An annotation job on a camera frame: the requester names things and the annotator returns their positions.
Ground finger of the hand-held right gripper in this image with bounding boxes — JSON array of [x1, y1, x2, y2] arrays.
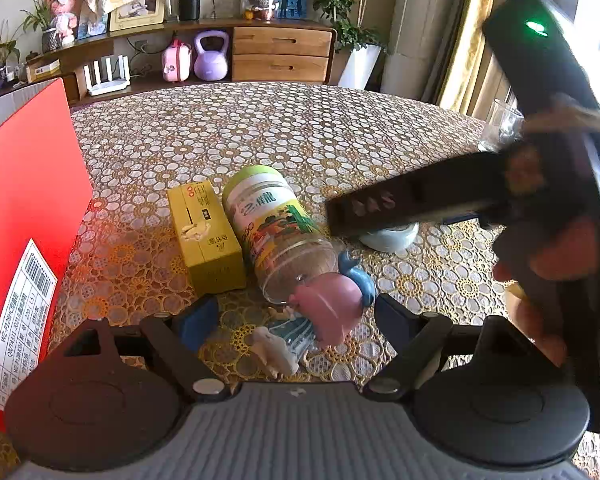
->
[[326, 152, 506, 237]]

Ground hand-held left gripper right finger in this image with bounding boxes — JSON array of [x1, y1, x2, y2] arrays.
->
[[362, 292, 536, 397]]

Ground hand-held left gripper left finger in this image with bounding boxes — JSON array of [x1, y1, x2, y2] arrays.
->
[[62, 295, 231, 402]]

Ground pink plastic cup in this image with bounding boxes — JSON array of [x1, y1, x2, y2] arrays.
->
[[287, 272, 365, 348]]

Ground red cardboard box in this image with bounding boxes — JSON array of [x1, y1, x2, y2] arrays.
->
[[0, 77, 95, 433]]

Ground person's right hand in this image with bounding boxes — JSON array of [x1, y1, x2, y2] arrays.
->
[[495, 220, 600, 367]]

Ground white round dish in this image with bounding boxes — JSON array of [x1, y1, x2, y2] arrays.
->
[[360, 221, 420, 253]]

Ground blue figurine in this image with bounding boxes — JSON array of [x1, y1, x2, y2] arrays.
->
[[337, 252, 377, 307]]

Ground clear drinking glass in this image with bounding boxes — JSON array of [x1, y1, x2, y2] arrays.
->
[[477, 99, 525, 153]]

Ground yellow carton box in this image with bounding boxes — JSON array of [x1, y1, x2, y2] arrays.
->
[[167, 178, 247, 297]]

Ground white animal figurine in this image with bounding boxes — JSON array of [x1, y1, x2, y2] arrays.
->
[[252, 310, 313, 378]]

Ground yellow curtain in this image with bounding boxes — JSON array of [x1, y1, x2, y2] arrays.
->
[[437, 0, 498, 111]]

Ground green-lid plastic jar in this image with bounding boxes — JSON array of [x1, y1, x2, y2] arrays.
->
[[221, 165, 348, 306]]

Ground white planter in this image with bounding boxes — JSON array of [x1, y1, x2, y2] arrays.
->
[[337, 44, 383, 91]]

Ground tall beige cylindrical unit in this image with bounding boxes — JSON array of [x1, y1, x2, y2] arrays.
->
[[380, 0, 463, 103]]

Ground wooden sideboard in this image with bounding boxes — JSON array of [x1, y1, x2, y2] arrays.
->
[[0, 17, 338, 108]]

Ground tall green houseplant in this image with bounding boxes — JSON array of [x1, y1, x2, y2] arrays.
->
[[305, 0, 388, 53]]

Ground purple kettlebell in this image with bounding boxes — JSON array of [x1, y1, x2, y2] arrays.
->
[[194, 30, 230, 81]]

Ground white router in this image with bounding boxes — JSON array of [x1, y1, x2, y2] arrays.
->
[[85, 57, 132, 97]]

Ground pink toy suitcase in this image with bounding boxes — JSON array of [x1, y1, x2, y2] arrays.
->
[[161, 40, 191, 82]]

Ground small flat box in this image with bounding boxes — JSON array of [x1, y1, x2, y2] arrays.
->
[[26, 59, 61, 78]]

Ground small potted plant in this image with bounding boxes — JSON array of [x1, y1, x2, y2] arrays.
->
[[22, 0, 61, 53]]

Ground pink doll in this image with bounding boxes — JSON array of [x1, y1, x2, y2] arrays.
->
[[50, 0, 81, 46]]

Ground wooden picture frame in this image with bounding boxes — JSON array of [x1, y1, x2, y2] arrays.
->
[[109, 0, 166, 32]]

